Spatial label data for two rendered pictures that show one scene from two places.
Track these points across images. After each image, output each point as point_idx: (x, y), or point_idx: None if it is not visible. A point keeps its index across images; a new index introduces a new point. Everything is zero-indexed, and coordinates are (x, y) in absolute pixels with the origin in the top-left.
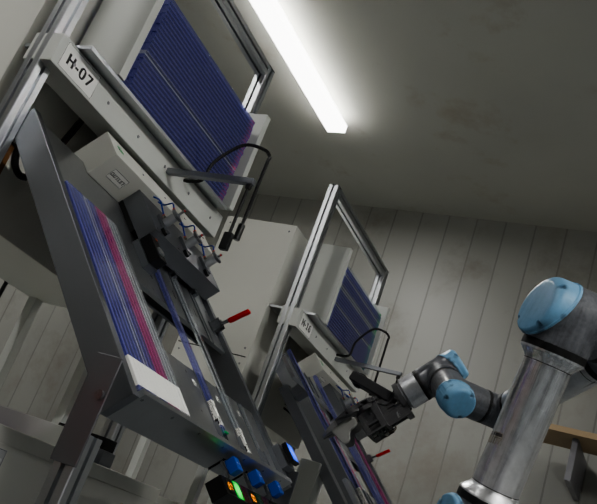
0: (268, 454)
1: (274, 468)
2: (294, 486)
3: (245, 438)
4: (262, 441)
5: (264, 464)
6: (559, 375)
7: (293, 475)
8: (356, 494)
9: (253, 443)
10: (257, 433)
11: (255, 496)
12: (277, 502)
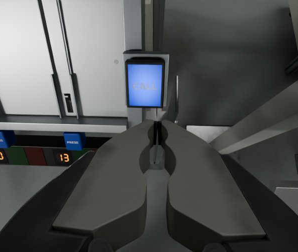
0: (118, 64)
1: (119, 93)
2: (173, 121)
3: (12, 58)
4: (114, 33)
5: (4, 127)
6: None
7: (174, 107)
8: None
9: (48, 59)
10: (101, 15)
11: (6, 151)
12: (169, 113)
